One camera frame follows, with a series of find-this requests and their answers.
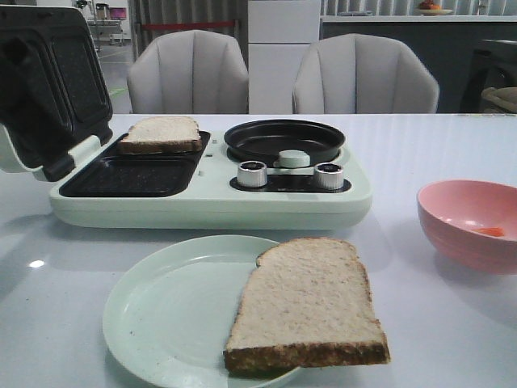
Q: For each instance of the dark grey counter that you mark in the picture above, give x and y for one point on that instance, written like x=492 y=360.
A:
x=465 y=54

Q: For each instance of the mint green breakfast maker base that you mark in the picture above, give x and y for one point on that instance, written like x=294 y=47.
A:
x=200 y=191

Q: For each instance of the white cabinet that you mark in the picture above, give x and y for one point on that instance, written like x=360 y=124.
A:
x=279 y=32

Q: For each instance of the mint green breakfast maker lid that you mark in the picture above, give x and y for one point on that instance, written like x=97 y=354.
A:
x=53 y=94

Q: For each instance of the grey upholstered right chair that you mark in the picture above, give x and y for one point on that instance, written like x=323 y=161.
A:
x=363 y=74

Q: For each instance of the mint green round plate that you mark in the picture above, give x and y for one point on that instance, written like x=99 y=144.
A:
x=168 y=317

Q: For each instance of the silver left control knob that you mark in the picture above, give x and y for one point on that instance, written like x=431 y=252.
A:
x=252 y=174

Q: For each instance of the grey upholstered chair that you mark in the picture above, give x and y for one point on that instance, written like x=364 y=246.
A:
x=363 y=74
x=190 y=72

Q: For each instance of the fruit bowl on counter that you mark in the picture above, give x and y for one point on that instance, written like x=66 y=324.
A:
x=431 y=8

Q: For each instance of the black round frying pan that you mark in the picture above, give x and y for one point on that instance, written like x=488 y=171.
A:
x=263 y=140

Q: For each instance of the pink plastic bowl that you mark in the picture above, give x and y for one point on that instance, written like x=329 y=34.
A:
x=448 y=212

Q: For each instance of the mint green pan handle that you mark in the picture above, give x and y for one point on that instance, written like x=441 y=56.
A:
x=292 y=159

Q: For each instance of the bread slice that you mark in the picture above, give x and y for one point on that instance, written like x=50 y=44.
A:
x=307 y=304
x=162 y=134

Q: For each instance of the grey upholstered left chair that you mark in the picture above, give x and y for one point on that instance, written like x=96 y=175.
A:
x=190 y=72

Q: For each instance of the silver control knob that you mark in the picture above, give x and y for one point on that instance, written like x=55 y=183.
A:
x=252 y=174
x=328 y=176

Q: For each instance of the silver right control knob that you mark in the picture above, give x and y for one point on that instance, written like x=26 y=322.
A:
x=328 y=176

